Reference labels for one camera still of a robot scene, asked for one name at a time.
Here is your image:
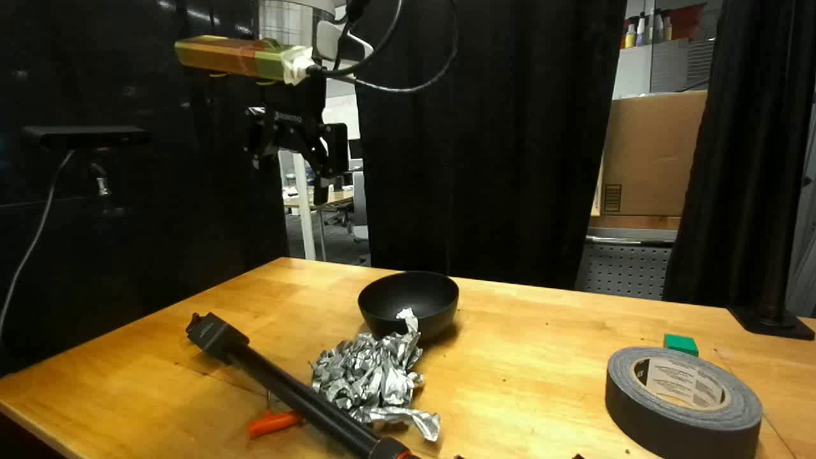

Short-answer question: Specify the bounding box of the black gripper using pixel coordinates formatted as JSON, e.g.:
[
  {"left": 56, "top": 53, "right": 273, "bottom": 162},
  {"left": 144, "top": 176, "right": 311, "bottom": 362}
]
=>
[{"left": 241, "top": 76, "right": 351, "bottom": 210}]

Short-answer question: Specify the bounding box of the grey gaffer tape roll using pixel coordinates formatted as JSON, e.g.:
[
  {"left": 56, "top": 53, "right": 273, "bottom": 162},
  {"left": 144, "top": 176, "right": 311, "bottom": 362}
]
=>
[{"left": 605, "top": 344, "right": 765, "bottom": 459}]

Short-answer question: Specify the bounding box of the small green block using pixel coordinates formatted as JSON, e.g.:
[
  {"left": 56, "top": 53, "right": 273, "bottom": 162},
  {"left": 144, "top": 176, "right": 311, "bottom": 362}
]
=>
[{"left": 663, "top": 332, "right": 702, "bottom": 360}]

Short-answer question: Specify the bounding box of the black bowl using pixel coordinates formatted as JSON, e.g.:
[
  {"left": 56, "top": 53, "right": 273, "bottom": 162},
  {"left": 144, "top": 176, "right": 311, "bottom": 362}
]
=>
[{"left": 356, "top": 270, "right": 462, "bottom": 344}]

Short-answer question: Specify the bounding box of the background wooden desk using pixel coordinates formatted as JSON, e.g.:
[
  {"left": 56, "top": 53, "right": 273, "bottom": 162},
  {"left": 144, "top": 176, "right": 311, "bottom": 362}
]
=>
[{"left": 280, "top": 187, "right": 360, "bottom": 262}]

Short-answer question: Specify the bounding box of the crumpled silver foil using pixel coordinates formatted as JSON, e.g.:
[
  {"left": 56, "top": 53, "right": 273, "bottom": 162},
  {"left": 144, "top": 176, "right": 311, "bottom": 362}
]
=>
[{"left": 309, "top": 307, "right": 444, "bottom": 447}]

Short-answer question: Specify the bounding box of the small orange tool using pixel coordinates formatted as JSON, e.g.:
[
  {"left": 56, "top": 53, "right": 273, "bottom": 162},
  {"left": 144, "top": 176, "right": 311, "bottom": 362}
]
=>
[{"left": 244, "top": 410, "right": 306, "bottom": 441}]

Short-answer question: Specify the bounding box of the white shelf unit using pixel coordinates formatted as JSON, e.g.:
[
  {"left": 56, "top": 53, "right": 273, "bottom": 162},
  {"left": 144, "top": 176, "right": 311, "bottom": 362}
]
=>
[{"left": 610, "top": 0, "right": 712, "bottom": 99}]

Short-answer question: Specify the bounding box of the brown cardboard box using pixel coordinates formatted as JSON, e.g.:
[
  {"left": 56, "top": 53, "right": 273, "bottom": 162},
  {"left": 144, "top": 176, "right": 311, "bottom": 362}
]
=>
[{"left": 594, "top": 88, "right": 708, "bottom": 221}]

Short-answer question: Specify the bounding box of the grey perforated panel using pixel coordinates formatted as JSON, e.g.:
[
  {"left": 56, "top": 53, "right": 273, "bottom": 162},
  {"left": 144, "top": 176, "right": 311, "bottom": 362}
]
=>
[{"left": 574, "top": 241, "right": 676, "bottom": 300}]

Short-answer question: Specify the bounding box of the red box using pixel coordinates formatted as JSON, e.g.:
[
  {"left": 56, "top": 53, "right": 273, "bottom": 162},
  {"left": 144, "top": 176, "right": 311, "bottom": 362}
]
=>
[{"left": 671, "top": 3, "right": 708, "bottom": 43}]

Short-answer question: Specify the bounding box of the black stand base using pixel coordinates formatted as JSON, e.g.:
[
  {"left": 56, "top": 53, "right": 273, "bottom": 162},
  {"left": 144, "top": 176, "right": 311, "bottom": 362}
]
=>
[{"left": 728, "top": 304, "right": 816, "bottom": 343}]

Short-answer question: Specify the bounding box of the yellow green taped wrist camera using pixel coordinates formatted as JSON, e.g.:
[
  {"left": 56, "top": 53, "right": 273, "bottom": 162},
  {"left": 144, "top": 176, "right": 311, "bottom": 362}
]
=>
[{"left": 172, "top": 34, "right": 318, "bottom": 88}]

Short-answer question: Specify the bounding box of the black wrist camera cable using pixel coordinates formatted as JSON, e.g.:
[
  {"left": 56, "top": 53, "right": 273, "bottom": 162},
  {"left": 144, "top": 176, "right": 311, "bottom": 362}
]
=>
[{"left": 325, "top": 0, "right": 462, "bottom": 96}]

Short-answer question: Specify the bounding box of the glossy black wall panel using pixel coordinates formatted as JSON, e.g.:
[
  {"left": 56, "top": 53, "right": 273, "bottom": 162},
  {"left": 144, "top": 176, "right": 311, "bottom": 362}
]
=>
[{"left": 0, "top": 0, "right": 291, "bottom": 377}]

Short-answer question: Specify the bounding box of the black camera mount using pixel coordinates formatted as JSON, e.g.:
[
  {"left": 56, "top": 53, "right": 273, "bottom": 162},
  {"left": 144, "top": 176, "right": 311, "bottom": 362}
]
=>
[{"left": 83, "top": 149, "right": 121, "bottom": 219}]

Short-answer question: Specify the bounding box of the black stereo camera bar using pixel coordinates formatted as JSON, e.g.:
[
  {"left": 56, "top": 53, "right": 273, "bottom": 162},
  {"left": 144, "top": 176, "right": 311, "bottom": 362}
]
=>
[{"left": 21, "top": 123, "right": 148, "bottom": 153}]

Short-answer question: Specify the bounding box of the black tool with red handle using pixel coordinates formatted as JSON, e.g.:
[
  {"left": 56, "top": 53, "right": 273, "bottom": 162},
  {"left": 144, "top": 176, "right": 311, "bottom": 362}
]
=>
[{"left": 184, "top": 311, "right": 420, "bottom": 459}]

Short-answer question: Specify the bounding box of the white camera cable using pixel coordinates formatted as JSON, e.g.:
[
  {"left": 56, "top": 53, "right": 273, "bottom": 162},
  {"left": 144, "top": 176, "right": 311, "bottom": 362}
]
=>
[{"left": 0, "top": 149, "right": 77, "bottom": 340}]

